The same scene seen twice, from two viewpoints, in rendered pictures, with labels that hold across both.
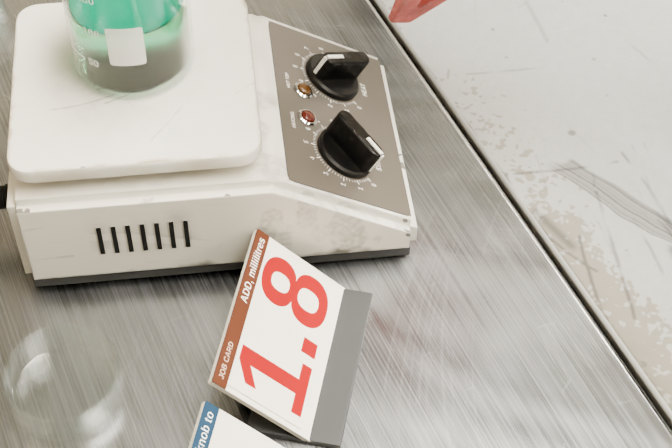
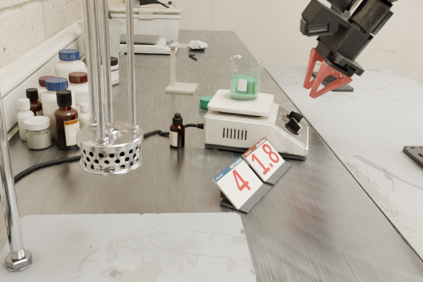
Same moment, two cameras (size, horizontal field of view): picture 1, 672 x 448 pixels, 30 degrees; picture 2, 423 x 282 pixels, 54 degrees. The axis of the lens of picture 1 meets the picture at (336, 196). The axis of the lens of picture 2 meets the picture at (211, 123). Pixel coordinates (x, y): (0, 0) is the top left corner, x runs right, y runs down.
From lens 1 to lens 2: 37 cm
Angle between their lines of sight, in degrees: 32
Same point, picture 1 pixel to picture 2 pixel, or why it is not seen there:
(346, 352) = (281, 170)
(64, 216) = (216, 121)
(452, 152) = (323, 148)
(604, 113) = (371, 150)
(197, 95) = (256, 104)
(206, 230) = (250, 135)
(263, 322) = (260, 153)
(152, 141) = (242, 107)
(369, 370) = (286, 175)
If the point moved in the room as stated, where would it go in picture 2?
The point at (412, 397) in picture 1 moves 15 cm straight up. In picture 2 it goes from (297, 182) to (308, 97)
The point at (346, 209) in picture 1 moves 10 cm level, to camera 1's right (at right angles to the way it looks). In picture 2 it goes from (289, 137) to (345, 147)
